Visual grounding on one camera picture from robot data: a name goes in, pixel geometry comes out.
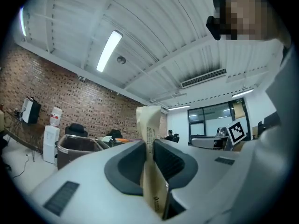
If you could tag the black office chair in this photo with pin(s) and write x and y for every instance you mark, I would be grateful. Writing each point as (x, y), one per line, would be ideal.
(76, 129)
(115, 133)

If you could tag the glass partition window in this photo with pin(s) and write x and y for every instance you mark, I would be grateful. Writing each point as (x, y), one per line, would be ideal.
(210, 122)

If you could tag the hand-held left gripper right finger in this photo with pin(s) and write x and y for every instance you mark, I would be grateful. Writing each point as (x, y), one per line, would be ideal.
(172, 167)

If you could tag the white water dispenser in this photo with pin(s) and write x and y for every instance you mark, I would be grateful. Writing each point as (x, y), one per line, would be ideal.
(50, 143)

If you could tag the brown cart with grey rim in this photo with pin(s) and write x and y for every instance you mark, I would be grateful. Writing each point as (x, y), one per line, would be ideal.
(77, 148)

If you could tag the person's white shirt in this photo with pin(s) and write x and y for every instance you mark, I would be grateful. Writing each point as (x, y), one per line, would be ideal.
(280, 106)

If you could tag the black head-worn camera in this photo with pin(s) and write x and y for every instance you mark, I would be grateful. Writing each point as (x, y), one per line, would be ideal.
(213, 28)

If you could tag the ceiling air vent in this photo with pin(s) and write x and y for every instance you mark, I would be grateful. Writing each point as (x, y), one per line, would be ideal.
(203, 78)

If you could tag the beige packet item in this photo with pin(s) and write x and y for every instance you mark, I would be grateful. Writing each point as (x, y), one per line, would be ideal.
(150, 122)

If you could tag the water dispenser bottle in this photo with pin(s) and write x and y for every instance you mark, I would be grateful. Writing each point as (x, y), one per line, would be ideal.
(56, 116)

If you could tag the wooden side table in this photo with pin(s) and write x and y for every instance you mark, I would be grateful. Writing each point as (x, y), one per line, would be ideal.
(28, 129)

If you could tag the person's head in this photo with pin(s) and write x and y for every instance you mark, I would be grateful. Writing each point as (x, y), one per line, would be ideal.
(254, 15)

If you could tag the round ceiling detector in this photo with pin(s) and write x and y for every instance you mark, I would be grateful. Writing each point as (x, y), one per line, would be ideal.
(121, 60)

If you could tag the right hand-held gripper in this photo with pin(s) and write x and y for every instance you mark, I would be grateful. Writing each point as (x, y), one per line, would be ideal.
(237, 132)

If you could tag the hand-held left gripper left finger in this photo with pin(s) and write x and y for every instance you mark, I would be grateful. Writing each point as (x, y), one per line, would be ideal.
(127, 169)

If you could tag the long ceiling light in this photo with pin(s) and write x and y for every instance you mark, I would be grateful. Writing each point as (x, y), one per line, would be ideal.
(22, 22)
(108, 51)
(179, 107)
(243, 93)

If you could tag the grey office desk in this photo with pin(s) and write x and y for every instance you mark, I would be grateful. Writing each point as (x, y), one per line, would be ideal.
(205, 142)

